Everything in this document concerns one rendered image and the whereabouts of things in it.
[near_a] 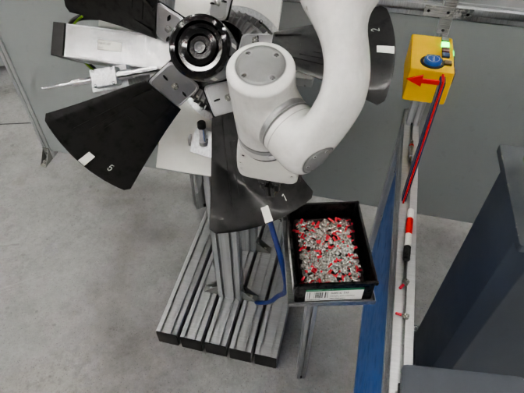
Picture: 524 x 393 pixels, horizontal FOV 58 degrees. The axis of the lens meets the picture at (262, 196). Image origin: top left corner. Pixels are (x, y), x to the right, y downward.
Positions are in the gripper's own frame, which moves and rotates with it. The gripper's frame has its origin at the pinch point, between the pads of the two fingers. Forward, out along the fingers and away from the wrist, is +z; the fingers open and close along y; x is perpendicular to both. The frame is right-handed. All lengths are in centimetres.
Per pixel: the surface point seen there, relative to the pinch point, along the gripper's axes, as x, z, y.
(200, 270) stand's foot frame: -8, 107, 35
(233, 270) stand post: -6, 87, 19
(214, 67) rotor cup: -17.6, -7.9, 14.1
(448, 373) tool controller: 29.2, -27.0, -24.8
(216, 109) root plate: -13.5, -0.5, 13.8
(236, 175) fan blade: -3.0, 5.2, 7.7
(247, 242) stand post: -23, 105, 19
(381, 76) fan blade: -21.9, -6.4, -15.8
